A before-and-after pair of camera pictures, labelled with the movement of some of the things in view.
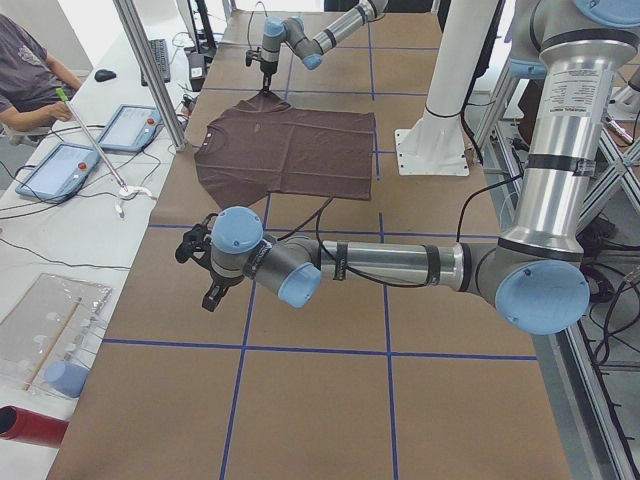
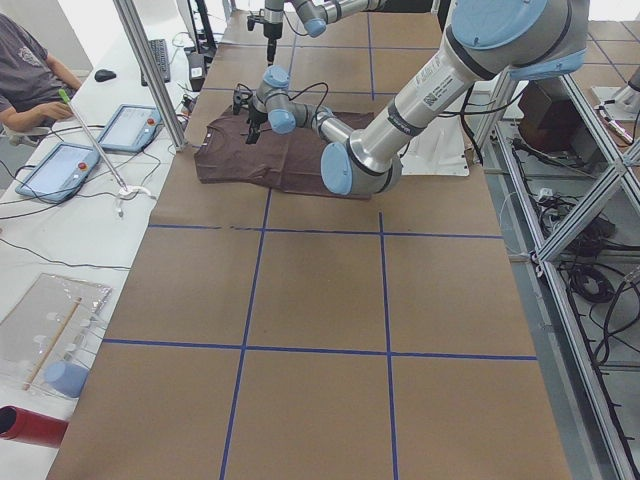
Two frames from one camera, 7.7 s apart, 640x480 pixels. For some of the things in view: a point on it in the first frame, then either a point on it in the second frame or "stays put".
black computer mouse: [102, 74] stays put
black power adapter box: [196, 66] stays put
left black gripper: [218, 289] to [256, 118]
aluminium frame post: [132, 20] stays put
